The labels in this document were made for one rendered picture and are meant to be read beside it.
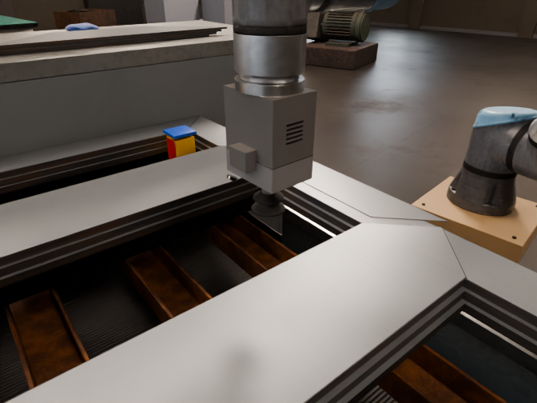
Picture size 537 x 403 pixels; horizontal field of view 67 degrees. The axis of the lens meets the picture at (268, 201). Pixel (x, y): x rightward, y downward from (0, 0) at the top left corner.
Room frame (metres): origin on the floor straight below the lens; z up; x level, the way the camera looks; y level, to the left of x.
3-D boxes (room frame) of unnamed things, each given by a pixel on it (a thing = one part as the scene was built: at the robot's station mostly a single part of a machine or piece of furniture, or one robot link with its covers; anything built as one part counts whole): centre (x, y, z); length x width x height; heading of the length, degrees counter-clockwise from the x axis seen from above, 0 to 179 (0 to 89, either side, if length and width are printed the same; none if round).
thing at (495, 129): (0.87, -0.53, 0.90); 0.13 x 0.12 x 0.14; 28
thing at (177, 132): (0.94, 0.22, 0.88); 0.06 x 0.06 x 0.02; 38
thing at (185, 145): (0.94, 0.22, 0.78); 0.05 x 0.05 x 0.19; 38
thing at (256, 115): (0.44, 0.01, 1.06); 0.10 x 0.09 x 0.16; 131
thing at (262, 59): (0.45, 0.00, 1.14); 0.08 x 0.08 x 0.05
